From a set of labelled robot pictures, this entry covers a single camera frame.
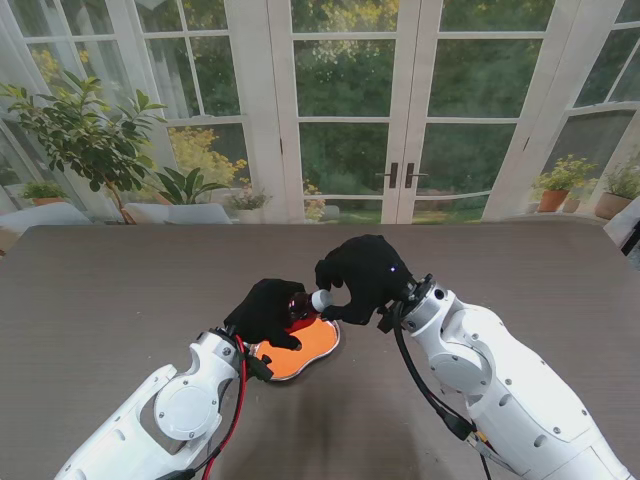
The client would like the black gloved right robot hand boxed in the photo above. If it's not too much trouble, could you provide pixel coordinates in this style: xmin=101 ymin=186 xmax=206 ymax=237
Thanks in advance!
xmin=314 ymin=234 xmax=416 ymax=327

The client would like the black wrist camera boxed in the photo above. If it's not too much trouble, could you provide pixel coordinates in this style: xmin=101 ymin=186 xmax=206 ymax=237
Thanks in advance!
xmin=377 ymin=305 xmax=399 ymax=334
xmin=247 ymin=354 xmax=274 ymax=384

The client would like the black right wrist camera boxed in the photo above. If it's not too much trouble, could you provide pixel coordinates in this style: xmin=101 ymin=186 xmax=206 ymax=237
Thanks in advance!
xmin=377 ymin=305 xmax=399 ymax=334

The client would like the white panel with black frame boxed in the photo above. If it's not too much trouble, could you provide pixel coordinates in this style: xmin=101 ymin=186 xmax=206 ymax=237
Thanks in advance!
xmin=602 ymin=197 xmax=640 ymax=257

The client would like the red cable on left arm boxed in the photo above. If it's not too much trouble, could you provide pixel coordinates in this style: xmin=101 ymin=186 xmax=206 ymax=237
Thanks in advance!
xmin=187 ymin=334 xmax=249 ymax=480

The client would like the red transparent sample bottle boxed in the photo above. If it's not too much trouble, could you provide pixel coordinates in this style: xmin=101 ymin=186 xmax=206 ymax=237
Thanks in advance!
xmin=287 ymin=293 xmax=321 ymax=332

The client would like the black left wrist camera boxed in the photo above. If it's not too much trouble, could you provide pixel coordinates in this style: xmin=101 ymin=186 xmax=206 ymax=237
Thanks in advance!
xmin=247 ymin=354 xmax=274 ymax=384

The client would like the printed garden window backdrop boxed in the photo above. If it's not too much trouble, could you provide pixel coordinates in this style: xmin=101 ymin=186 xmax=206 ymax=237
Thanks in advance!
xmin=0 ymin=0 xmax=640 ymax=226

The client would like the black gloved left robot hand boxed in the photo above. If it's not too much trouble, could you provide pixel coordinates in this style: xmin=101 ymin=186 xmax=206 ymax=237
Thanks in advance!
xmin=223 ymin=278 xmax=307 ymax=351

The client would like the kidney steel tray orange liner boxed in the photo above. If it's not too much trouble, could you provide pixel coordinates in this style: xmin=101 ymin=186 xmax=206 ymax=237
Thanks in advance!
xmin=248 ymin=319 xmax=342 ymax=383

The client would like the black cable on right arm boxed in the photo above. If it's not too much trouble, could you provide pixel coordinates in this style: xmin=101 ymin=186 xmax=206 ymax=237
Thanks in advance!
xmin=393 ymin=304 xmax=494 ymax=480

